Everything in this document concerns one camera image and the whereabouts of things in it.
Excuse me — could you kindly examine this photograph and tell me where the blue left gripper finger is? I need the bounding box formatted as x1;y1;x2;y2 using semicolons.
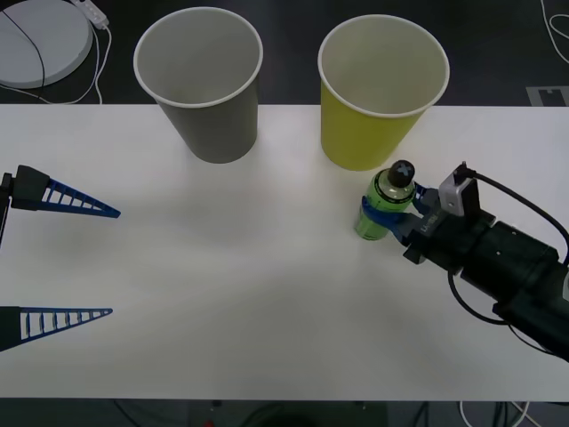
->
0;305;114;353
11;165;122;219

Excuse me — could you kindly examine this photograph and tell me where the thin black cable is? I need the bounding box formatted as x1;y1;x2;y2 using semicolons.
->
0;8;46;88

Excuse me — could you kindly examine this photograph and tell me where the green bottle with black cap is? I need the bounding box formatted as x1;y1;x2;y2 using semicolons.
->
354;159;418;242

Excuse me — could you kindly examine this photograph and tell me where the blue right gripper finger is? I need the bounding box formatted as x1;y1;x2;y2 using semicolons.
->
360;198;440;246
411;182;444;217

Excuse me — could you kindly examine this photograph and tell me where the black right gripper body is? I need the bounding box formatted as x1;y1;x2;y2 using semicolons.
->
403;208;497;273

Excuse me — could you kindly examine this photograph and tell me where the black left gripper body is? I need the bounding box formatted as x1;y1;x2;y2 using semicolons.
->
0;172;14;250

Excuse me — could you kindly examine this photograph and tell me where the white power strip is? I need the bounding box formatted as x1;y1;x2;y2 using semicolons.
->
73;0;110;30

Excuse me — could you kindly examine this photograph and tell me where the white cable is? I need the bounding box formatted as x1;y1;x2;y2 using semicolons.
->
91;24;113;106
459;399;540;427
540;0;569;77

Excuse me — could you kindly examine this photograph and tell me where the yellow-green plastic bin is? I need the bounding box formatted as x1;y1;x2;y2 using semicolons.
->
317;13;451;173

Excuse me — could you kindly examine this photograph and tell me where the white round floor stand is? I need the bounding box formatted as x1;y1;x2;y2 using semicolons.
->
0;0;95;90

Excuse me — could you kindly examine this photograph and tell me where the grey plastic bin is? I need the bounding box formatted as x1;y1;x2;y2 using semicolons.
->
132;6;264;165

